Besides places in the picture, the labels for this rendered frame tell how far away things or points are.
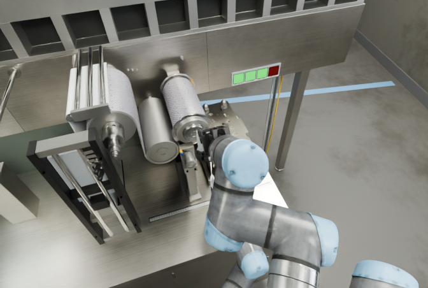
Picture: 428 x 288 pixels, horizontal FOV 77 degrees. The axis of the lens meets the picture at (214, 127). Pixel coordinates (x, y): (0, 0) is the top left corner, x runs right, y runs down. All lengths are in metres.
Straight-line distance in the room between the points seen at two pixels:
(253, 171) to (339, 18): 1.09
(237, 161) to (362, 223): 1.98
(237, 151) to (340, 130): 2.51
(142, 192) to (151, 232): 0.19
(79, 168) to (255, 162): 0.57
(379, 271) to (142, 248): 0.78
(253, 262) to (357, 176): 1.87
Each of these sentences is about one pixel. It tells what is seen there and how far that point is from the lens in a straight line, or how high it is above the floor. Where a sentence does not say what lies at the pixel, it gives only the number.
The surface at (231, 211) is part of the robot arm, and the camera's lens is 0.48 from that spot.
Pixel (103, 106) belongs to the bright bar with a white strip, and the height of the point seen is 1.46.
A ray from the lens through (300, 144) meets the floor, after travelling 2.66.
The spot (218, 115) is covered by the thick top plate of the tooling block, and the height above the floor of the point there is 1.03.
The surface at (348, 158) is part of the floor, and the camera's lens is 2.69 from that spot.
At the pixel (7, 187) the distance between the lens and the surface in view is 1.23.
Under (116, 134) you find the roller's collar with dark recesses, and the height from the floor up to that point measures 1.36.
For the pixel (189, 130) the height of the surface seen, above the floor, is 1.27.
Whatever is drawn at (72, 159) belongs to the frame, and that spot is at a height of 1.36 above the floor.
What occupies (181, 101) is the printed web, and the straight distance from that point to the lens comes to 0.98.
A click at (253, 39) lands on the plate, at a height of 1.37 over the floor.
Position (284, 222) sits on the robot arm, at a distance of 0.48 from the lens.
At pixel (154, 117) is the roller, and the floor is 1.24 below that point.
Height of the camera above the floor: 1.94
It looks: 46 degrees down
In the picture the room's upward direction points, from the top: 2 degrees counter-clockwise
